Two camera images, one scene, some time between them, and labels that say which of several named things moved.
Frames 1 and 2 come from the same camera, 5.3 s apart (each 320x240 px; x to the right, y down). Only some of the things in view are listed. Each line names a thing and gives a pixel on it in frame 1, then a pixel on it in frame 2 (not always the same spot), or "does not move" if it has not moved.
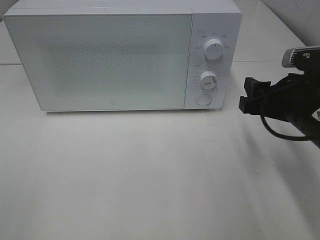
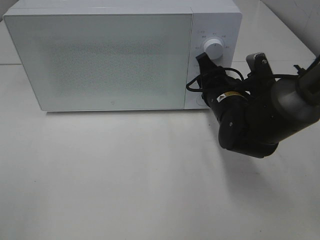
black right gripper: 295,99 to 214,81
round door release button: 204,100 does not move
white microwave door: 105,61 does not move
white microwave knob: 213,49 does not move
